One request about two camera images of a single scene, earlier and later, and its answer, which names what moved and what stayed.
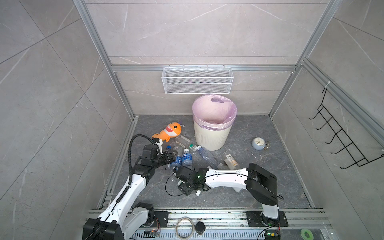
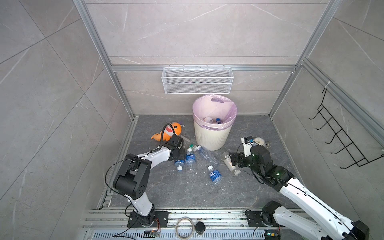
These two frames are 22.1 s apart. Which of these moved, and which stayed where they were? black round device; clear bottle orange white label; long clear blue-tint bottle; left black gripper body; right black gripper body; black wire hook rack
Moved: left black gripper body; right black gripper body
Stayed: black wire hook rack; black round device; long clear blue-tint bottle; clear bottle orange white label
